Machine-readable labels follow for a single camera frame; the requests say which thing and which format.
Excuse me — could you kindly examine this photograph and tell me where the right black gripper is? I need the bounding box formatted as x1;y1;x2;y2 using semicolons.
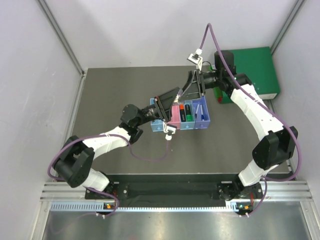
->
176;69;223;103

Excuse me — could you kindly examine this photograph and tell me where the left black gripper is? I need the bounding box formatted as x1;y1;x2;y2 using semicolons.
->
135;87;179;127

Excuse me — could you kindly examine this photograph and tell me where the pink bin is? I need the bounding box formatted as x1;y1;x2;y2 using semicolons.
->
169;105;181;130

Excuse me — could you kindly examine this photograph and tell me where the orange highlighter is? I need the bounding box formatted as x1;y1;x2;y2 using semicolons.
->
179;104;187;122

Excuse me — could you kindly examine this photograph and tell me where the light blue bin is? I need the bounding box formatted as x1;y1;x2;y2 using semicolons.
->
150;107;164;132
178;100;196;130

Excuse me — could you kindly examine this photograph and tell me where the green highlighter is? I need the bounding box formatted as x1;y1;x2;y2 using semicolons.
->
185;104;193;122

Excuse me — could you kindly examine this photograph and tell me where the black capped white marker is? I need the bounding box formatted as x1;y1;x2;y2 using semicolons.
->
194;104;200;119

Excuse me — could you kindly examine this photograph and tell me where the blue capped white marker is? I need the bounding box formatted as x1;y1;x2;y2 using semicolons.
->
200;104;205;121

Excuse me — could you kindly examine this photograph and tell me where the purple bin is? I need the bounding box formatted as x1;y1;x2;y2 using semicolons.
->
191;96;211;129

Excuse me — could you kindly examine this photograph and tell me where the green ring binder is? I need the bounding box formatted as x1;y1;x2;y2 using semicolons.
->
222;46;281;100

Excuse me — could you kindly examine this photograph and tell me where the grey clear jar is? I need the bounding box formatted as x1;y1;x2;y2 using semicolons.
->
173;92;182;105

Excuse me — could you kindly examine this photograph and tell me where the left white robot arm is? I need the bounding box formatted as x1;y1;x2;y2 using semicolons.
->
47;87;183;199

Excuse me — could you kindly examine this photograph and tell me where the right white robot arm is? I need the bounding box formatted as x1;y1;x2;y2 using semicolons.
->
179;48;298;201

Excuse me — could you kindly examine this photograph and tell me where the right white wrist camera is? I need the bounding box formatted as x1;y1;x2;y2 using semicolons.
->
187;48;203;71

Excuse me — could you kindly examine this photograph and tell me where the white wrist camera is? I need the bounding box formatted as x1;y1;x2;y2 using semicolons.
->
163;122;177;141
187;48;203;71

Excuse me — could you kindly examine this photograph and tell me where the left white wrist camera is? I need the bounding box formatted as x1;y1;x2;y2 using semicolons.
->
163;122;177;141

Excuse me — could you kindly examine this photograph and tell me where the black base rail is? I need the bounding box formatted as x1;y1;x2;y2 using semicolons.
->
84;181;265;208

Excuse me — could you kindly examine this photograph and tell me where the slotted cable duct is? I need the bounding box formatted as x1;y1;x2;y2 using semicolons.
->
50;201;252;213

